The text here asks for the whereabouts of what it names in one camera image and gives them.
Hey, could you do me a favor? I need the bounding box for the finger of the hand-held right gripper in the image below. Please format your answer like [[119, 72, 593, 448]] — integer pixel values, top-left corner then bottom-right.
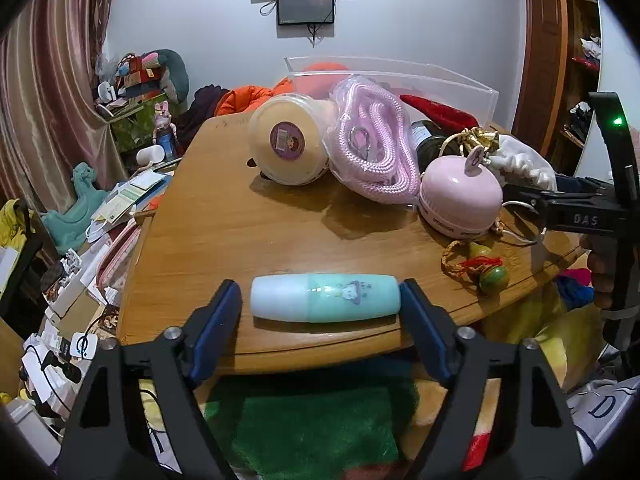
[[554, 174, 613, 197], [501, 183, 551, 211]]

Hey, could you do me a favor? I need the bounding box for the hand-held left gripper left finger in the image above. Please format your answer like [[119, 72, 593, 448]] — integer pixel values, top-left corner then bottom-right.
[[55, 279, 244, 480]]

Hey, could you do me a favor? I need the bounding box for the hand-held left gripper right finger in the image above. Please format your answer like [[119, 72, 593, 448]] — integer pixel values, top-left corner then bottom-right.
[[397, 277, 587, 480]]

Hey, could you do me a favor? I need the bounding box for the white drawstring pouch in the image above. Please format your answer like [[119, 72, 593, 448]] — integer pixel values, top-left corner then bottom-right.
[[487, 132, 558, 193]]

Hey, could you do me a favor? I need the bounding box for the round pale pink mini vacuum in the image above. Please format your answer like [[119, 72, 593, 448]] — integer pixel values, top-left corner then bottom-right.
[[417, 146, 504, 239]]

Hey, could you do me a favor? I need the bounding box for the gold ribbon ornament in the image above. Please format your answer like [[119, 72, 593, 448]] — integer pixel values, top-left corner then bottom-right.
[[447, 129, 501, 162]]

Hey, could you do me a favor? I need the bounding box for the green gourd ornament gold cord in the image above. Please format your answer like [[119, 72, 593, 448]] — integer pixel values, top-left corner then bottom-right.
[[440, 239, 510, 296]]

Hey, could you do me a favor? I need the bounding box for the mint green bottle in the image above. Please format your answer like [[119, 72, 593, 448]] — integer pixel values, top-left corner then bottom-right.
[[250, 272, 402, 322]]

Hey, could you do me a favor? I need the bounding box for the dark green glass bottle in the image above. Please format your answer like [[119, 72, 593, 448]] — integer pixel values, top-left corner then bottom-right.
[[410, 120, 471, 171]]

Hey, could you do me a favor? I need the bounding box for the clear plastic box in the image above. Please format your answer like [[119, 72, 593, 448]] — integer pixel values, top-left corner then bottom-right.
[[284, 55, 501, 128]]

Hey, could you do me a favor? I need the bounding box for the bagged pink rope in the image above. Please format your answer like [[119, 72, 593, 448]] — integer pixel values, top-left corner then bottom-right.
[[322, 75, 423, 207]]

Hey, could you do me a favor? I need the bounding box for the round cream container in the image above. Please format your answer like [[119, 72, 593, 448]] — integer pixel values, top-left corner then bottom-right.
[[247, 92, 346, 187]]

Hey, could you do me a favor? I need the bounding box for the person's right hand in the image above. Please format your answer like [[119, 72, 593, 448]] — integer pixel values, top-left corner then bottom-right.
[[579, 234, 617, 312]]

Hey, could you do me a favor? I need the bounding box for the blue cloth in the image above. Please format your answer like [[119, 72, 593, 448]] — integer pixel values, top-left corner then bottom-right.
[[556, 270, 597, 302]]

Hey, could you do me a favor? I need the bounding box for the wooden desk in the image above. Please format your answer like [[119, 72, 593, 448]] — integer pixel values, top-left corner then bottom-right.
[[116, 110, 588, 376]]

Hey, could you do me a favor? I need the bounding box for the wooden door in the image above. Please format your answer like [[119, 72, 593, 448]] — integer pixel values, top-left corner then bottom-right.
[[512, 0, 571, 161]]

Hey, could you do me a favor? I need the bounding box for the colourful patterned blanket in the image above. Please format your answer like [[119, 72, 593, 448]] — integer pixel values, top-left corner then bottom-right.
[[140, 280, 601, 480]]

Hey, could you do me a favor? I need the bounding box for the pile of papers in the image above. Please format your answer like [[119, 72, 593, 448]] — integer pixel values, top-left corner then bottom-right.
[[90, 170, 176, 241]]

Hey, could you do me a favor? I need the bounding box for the wooden shelf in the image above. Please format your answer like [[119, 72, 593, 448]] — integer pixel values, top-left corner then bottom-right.
[[555, 0, 621, 181]]

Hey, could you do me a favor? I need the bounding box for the white cylinder speaker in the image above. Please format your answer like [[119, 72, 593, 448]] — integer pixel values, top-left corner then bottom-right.
[[137, 145, 166, 168]]

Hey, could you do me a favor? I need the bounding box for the teal dinosaur toy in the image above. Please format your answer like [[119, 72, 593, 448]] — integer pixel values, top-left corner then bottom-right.
[[42, 162, 113, 256]]

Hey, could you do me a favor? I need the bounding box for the person's white printed clothing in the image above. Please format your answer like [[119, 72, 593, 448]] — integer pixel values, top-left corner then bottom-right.
[[565, 377, 637, 461]]

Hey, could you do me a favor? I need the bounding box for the pink rabbit figure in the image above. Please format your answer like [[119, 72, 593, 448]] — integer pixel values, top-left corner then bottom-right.
[[152, 101, 177, 156]]

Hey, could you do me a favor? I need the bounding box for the dark purple cloth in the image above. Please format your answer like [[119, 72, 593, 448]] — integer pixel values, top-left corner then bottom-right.
[[179, 85, 227, 142]]

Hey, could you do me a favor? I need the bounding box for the green box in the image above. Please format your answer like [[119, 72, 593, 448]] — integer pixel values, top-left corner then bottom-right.
[[110, 92, 171, 157]]

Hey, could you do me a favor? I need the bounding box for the orange jacket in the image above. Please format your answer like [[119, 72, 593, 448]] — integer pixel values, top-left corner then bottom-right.
[[217, 62, 351, 117]]

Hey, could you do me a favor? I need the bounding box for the yellow cloth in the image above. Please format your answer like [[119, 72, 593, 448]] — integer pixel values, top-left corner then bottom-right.
[[0, 200, 36, 251]]

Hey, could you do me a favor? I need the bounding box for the grey plush toy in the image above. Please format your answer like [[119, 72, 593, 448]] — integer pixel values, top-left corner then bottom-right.
[[150, 49, 191, 103]]

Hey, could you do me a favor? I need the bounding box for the striped pink curtain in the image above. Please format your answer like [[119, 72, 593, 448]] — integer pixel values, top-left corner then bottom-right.
[[0, 0, 126, 221]]

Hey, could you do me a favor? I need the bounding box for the white cable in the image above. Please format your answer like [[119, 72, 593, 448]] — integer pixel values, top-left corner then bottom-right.
[[499, 200, 547, 247]]

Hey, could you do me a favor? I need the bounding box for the small wall monitor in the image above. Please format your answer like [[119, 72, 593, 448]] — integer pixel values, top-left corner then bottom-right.
[[276, 0, 336, 26]]

